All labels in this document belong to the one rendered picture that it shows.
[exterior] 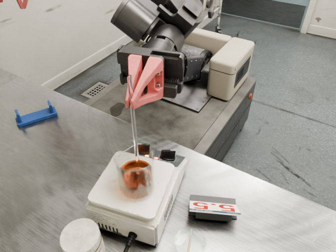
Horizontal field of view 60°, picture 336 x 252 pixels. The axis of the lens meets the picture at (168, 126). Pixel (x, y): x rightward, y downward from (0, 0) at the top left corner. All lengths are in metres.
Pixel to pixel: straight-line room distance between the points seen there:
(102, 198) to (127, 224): 0.06
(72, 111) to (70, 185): 0.25
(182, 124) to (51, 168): 0.77
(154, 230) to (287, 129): 1.60
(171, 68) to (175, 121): 0.91
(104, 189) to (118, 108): 0.96
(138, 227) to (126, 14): 0.34
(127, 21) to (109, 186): 0.28
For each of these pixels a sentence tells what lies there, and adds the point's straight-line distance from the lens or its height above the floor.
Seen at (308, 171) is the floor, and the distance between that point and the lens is 1.79.
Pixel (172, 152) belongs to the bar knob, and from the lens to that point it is 0.59.
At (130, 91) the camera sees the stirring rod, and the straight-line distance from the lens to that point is 0.38.
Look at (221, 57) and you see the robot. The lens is 1.43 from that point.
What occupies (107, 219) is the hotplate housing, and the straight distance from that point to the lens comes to 0.52.
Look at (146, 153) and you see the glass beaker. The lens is 0.48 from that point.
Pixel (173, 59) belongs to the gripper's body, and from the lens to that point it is 0.43.
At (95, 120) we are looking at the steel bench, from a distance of 0.78.
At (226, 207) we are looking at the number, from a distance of 0.57.
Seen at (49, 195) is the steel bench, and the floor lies 0.75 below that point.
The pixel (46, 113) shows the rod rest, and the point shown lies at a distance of 0.83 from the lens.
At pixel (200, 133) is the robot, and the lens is 1.30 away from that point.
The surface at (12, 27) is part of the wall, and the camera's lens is 2.08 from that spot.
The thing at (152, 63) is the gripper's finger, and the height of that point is 1.04.
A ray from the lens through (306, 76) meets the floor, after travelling 2.61.
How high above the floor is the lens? 1.24
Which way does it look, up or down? 41 degrees down
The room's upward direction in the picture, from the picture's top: straight up
